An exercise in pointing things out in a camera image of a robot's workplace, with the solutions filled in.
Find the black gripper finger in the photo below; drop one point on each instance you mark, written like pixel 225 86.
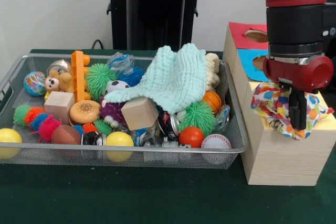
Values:
pixel 300 113
pixel 291 103

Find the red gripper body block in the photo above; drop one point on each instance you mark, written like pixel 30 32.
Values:
pixel 304 74

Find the mint green knitted cloth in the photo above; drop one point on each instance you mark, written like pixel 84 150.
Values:
pixel 170 82

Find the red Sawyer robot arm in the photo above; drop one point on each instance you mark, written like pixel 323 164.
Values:
pixel 294 24

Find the wooden box with three holes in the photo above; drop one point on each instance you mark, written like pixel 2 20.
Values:
pixel 288 161

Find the silver mesh bin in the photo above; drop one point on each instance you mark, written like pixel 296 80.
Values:
pixel 157 159

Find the small orange basketball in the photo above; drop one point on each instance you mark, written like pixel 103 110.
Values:
pixel 213 100

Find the small white baseball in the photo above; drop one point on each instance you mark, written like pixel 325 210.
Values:
pixel 215 141

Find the green spiky rubber ball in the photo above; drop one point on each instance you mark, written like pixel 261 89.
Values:
pixel 197 116

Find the plain orange ball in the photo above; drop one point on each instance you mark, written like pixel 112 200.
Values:
pixel 191 137

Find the plain wooden cube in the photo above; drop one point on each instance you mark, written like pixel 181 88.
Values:
pixel 139 115
pixel 59 104

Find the plain yellow ball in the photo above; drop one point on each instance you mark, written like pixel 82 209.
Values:
pixel 119 139
pixel 9 137

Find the toy hamburger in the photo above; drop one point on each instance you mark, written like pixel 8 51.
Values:
pixel 84 111

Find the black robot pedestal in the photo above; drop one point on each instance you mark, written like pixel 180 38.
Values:
pixel 147 24

